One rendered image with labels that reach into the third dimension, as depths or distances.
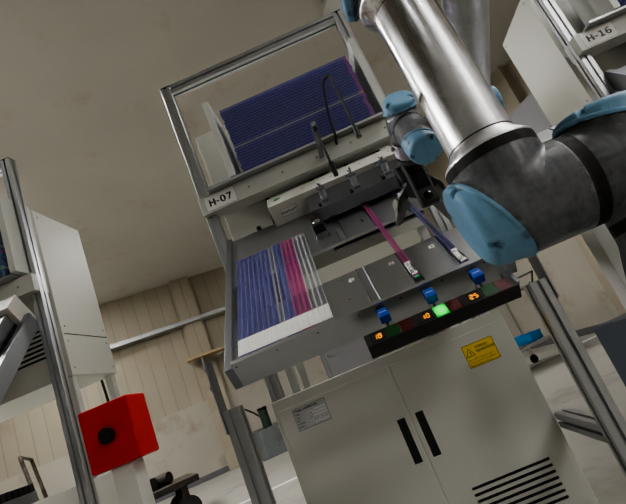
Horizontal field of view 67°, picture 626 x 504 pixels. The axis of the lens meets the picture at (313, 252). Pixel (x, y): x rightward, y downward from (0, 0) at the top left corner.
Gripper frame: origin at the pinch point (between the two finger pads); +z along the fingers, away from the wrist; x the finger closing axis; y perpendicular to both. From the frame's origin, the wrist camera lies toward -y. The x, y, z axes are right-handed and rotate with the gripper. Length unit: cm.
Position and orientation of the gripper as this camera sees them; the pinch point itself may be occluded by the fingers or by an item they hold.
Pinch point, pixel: (425, 217)
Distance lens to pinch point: 131.4
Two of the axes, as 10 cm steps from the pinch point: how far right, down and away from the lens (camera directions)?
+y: -2.4, -6.2, 7.4
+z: 3.1, 6.8, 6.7
